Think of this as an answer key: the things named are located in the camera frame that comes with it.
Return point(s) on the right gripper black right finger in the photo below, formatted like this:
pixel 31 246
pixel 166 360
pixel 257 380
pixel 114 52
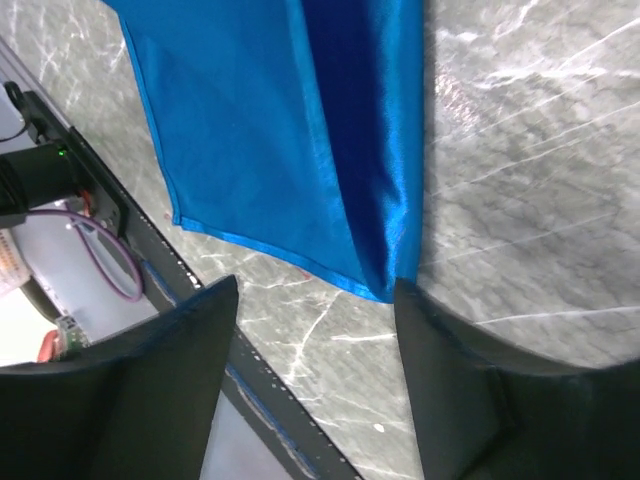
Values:
pixel 484 408

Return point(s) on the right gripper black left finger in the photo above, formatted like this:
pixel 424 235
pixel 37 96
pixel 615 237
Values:
pixel 138 405

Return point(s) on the blue cloth napkin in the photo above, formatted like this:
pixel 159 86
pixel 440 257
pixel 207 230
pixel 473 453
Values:
pixel 294 128

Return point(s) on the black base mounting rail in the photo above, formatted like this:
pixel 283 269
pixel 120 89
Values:
pixel 260 429

